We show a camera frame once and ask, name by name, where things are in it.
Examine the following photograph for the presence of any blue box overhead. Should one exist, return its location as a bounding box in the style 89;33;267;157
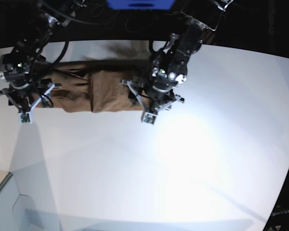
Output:
107;0;175;10

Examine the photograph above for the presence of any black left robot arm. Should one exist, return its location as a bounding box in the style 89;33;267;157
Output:
121;0;232;125

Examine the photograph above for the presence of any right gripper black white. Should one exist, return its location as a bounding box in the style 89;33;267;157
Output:
0;81;61;119

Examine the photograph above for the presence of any brown t-shirt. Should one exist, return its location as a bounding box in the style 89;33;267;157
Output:
46;60;148;113

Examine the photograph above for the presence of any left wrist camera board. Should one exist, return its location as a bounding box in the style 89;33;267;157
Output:
141;111;157;125

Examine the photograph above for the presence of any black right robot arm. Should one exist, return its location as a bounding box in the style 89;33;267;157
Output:
0;0;87;124

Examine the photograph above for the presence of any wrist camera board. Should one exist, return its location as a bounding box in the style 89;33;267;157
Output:
141;111;157;125
18;112;33;124

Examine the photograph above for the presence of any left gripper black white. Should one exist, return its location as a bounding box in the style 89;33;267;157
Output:
121;79;185;115

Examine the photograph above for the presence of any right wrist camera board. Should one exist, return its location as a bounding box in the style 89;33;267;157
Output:
18;112;33;124

